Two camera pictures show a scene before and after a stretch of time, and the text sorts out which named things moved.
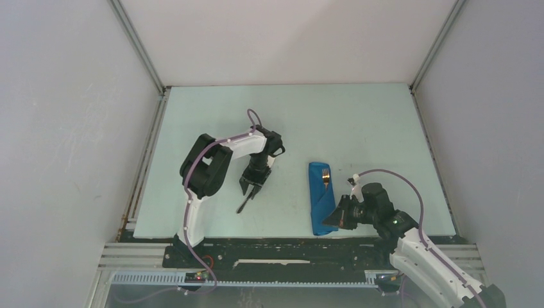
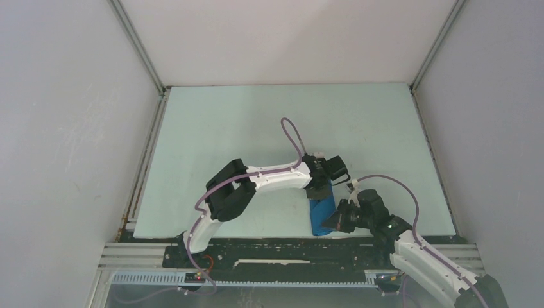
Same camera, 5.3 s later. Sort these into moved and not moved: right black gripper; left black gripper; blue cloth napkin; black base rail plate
Moved: left black gripper
Not moved: right black gripper; black base rail plate; blue cloth napkin
